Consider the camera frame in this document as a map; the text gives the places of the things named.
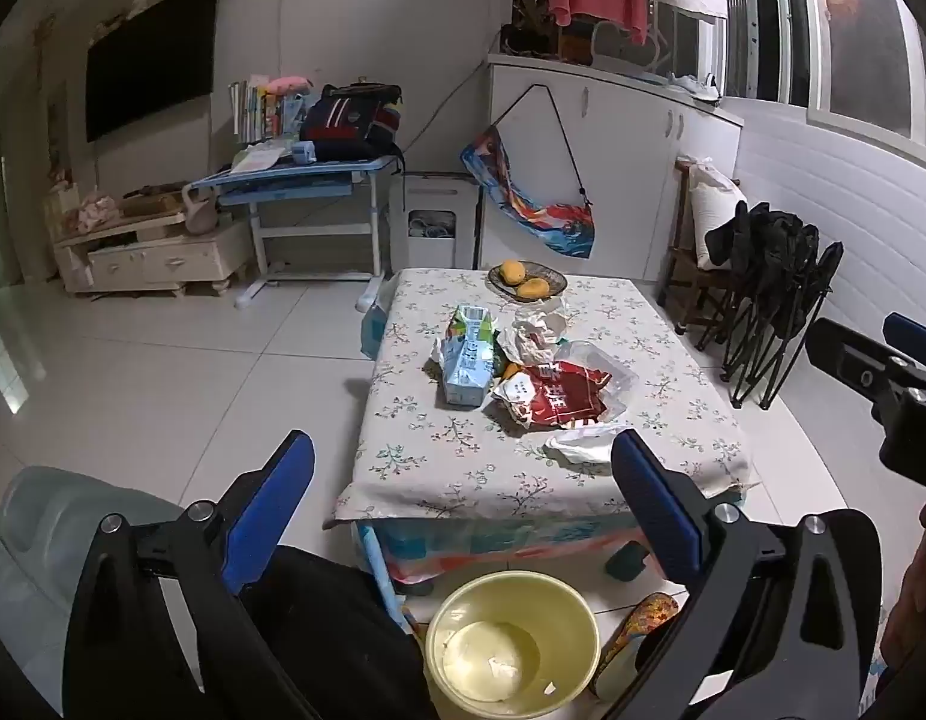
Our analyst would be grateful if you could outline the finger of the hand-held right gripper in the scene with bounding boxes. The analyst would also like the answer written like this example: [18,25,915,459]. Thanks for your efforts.
[805,317,926,496]
[883,313,926,374]

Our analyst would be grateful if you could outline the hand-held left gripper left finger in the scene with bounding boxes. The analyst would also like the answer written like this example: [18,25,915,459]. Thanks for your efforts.
[62,429,318,720]

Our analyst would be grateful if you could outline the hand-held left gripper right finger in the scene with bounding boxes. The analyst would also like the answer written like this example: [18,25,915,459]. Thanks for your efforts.
[610,429,884,720]

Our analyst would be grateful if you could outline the white tissue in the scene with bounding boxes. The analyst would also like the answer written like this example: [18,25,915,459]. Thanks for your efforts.
[544,424,629,473]
[508,296,569,365]

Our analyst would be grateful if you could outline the clear plastic bag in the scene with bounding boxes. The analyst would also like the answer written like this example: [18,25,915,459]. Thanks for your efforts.
[557,340,640,421]

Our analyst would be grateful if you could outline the red snack bag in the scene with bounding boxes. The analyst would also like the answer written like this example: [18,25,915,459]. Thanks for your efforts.
[493,360,614,428]

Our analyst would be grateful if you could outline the yellow plastic bin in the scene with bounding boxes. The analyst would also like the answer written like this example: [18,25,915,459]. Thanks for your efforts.
[425,570,600,717]

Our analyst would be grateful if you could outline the person's right hand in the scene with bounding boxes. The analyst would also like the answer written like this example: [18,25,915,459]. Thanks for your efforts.
[883,495,926,691]

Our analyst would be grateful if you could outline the black folding chairs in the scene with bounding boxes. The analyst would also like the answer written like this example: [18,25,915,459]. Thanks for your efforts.
[695,240,846,410]

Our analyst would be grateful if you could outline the patterned slipper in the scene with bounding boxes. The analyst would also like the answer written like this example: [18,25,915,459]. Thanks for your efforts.
[590,591,681,698]

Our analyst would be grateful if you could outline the black jacket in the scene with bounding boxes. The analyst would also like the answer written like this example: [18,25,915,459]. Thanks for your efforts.
[704,202,820,293]

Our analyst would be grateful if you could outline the table with floral cloth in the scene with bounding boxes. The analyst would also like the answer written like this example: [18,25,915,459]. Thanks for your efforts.
[324,268,756,530]

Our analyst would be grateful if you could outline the wooden chair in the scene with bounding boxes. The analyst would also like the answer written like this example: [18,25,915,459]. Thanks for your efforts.
[658,157,741,331]

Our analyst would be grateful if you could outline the white pillow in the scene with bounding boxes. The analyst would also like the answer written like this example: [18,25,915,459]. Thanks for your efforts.
[688,157,749,271]

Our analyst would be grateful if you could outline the glass fruit plate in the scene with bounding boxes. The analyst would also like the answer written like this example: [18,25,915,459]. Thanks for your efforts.
[487,260,569,299]

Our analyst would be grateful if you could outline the cream television cabinet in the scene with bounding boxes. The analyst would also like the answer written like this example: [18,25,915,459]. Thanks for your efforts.
[53,206,254,297]

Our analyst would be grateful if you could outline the white storage cabinet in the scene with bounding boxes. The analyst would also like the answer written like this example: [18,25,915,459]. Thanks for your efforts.
[485,52,745,282]

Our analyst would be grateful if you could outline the pink hanging bag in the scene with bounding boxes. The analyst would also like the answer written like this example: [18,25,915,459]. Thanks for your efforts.
[182,184,218,235]

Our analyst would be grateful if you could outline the colourful printed tote bag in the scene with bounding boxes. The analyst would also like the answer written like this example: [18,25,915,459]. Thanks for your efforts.
[461,82,600,260]

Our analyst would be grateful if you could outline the blue study desk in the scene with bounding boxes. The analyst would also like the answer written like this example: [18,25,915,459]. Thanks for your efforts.
[185,154,404,308]

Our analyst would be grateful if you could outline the window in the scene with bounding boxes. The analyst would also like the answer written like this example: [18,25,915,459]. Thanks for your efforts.
[721,0,926,158]

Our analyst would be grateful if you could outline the white sneakers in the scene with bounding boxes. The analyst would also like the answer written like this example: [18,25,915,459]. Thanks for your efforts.
[662,71,723,100]

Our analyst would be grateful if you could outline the brown bundle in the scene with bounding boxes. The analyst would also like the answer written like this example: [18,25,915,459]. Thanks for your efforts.
[122,184,187,218]

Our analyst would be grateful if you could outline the white papers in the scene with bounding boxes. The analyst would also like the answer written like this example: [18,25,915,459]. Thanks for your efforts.
[230,142,295,173]

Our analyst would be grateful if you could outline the pink cloth bundle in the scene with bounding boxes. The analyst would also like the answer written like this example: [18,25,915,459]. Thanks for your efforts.
[77,187,119,233]

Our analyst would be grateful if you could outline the dark striped backpack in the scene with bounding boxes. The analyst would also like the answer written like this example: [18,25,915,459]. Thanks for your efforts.
[299,82,404,162]

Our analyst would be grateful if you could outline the row of books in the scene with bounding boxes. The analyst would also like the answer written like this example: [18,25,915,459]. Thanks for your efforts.
[228,75,314,143]

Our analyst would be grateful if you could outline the potted plant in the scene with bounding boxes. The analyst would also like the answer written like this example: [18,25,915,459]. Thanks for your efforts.
[500,0,561,57]

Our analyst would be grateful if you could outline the black wall television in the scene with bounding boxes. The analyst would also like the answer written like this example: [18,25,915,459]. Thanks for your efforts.
[84,0,223,143]

